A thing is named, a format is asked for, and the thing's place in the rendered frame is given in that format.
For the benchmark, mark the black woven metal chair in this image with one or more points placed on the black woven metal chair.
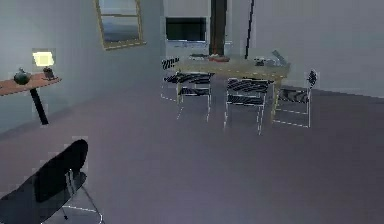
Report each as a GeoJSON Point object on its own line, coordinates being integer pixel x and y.
{"type": "Point", "coordinates": [298, 95]}
{"type": "Point", "coordinates": [248, 91]}
{"type": "Point", "coordinates": [169, 63]}
{"type": "Point", "coordinates": [193, 83]}

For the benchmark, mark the dark flat tray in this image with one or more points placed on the dark flat tray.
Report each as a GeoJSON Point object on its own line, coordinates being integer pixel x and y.
{"type": "Point", "coordinates": [198, 56]}

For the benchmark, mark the red flat dish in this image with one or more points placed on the red flat dish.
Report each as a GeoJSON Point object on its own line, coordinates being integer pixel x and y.
{"type": "Point", "coordinates": [219, 58]}

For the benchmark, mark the wooden dining table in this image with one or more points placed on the wooden dining table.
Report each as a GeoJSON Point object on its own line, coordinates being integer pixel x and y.
{"type": "Point", "coordinates": [233, 68]}

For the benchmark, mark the black television set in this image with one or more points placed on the black television set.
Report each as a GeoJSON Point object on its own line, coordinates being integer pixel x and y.
{"type": "Point", "coordinates": [185, 29]}

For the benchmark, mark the grey open laptop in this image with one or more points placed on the grey open laptop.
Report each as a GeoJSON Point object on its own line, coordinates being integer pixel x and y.
{"type": "Point", "coordinates": [271, 59]}

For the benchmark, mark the thin black pole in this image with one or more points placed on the thin black pole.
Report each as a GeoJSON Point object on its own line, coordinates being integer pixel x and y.
{"type": "Point", "coordinates": [249, 30]}

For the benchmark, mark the yellow shade table lamp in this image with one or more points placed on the yellow shade table lamp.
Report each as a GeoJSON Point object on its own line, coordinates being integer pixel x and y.
{"type": "Point", "coordinates": [44, 60]}

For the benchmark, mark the black padded chair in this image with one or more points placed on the black padded chair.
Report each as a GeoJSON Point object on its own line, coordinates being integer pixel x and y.
{"type": "Point", "coordinates": [50, 180]}

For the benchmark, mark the brown side table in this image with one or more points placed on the brown side table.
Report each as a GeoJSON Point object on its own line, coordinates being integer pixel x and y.
{"type": "Point", "coordinates": [30, 85]}

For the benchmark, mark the dark green round pot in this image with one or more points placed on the dark green round pot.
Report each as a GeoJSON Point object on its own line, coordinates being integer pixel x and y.
{"type": "Point", "coordinates": [22, 77]}

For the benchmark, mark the dark brown tall post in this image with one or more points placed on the dark brown tall post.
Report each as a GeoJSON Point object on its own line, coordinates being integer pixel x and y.
{"type": "Point", "coordinates": [218, 26]}

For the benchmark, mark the gold framed wall picture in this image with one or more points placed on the gold framed wall picture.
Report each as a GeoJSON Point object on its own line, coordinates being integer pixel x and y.
{"type": "Point", "coordinates": [120, 23]}

